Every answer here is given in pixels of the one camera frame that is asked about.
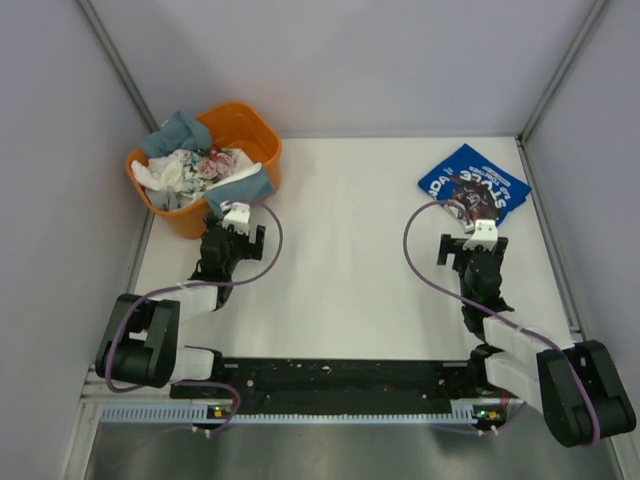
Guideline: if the blue t shirt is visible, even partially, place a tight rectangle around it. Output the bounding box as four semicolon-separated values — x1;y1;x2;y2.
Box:
417;144;531;232

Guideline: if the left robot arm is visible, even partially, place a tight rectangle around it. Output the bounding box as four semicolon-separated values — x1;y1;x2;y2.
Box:
95;212;266;397

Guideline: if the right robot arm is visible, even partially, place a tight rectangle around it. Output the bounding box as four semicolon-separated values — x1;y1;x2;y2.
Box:
437;234;637;447

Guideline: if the white t shirt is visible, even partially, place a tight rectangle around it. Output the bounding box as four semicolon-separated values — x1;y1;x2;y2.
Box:
131;154;183;192

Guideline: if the grey-blue t shirt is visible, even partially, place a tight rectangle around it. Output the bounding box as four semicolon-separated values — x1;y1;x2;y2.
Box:
134;111;275;212

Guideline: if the orange plastic laundry basket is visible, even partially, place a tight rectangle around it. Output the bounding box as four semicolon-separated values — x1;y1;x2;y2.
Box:
125;102;282;239

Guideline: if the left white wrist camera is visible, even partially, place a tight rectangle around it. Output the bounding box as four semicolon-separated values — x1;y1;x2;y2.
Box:
220;201;251;236

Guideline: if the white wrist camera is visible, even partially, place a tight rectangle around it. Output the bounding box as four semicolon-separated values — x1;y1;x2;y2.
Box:
462;219;498;251
220;201;251;236

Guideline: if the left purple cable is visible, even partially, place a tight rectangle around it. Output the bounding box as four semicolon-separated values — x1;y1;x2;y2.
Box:
105;201;285;433

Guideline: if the purple cable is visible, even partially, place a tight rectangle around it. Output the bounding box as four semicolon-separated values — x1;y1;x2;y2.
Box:
105;201;285;433
402;199;601;446

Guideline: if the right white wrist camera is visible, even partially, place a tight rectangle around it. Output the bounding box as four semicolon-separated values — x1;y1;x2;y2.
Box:
462;219;498;251

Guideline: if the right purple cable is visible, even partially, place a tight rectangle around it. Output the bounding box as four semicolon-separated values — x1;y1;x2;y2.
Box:
402;199;601;446

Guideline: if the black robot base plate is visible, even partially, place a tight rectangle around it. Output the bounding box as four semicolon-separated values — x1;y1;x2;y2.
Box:
169;355;506;415

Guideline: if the grey slotted cable duct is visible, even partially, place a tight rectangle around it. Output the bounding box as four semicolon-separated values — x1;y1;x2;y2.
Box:
100;403;506;425

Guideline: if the left aluminium frame post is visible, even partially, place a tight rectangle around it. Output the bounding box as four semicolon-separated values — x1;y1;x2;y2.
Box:
74;0;159;132

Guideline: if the aluminium frame post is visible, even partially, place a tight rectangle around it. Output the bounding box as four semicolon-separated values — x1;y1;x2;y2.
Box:
74;0;159;132
517;0;611;144

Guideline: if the right aluminium frame post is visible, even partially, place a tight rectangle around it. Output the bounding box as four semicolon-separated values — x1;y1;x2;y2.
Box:
517;0;611;144

